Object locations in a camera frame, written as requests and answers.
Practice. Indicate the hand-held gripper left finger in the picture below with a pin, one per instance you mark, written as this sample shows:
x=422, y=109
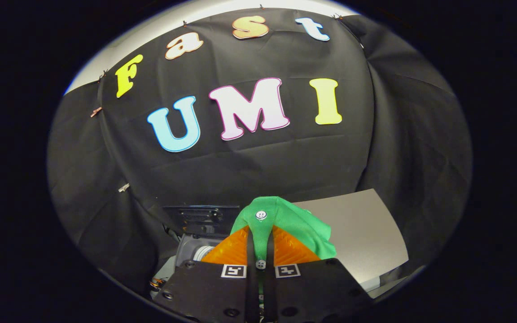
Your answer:
x=251, y=287

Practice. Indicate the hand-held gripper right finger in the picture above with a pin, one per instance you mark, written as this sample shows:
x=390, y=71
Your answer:
x=269, y=287

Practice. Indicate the green polo shirt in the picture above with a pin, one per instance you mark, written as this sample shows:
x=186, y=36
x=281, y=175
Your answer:
x=285, y=215

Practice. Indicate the dark grey washing machine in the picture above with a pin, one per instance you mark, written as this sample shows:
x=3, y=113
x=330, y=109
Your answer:
x=195, y=215

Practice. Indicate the black backdrop cloth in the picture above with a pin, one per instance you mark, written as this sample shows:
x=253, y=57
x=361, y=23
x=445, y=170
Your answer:
x=285, y=166

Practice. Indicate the silver clip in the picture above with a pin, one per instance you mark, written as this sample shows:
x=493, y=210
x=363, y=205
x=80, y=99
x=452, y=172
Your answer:
x=123, y=187

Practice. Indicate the copper clip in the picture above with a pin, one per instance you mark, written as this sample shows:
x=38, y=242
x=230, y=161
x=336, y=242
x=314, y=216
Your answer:
x=96, y=111

